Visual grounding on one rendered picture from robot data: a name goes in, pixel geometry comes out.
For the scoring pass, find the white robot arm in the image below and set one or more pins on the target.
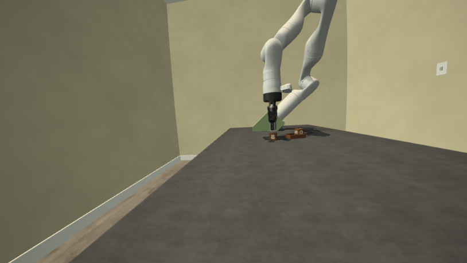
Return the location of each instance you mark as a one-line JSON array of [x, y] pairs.
[[271, 54]]

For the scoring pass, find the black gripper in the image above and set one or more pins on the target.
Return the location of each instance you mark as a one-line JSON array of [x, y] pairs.
[[272, 98]]

